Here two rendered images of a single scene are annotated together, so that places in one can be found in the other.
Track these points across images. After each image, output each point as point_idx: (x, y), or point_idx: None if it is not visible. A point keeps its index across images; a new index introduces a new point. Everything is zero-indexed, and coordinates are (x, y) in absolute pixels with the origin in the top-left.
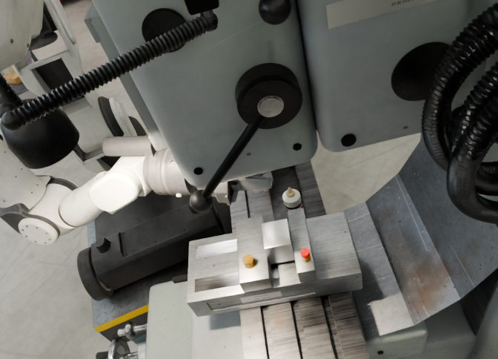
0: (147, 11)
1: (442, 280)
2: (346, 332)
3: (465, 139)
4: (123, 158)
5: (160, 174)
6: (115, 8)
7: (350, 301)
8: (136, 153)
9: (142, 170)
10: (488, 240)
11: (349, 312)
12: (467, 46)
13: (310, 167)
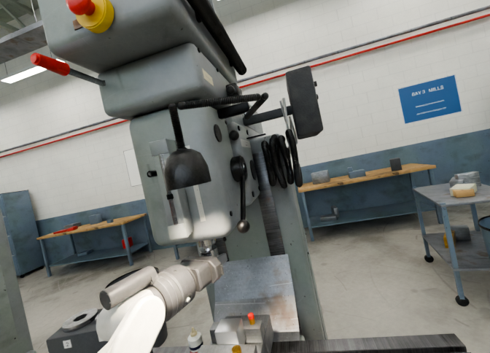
0: (214, 124)
1: (282, 301)
2: (299, 348)
3: (293, 146)
4: (125, 302)
5: (174, 281)
6: (208, 118)
7: (279, 342)
8: (144, 282)
9: (154, 294)
10: (278, 262)
11: (286, 344)
12: (271, 141)
13: (168, 347)
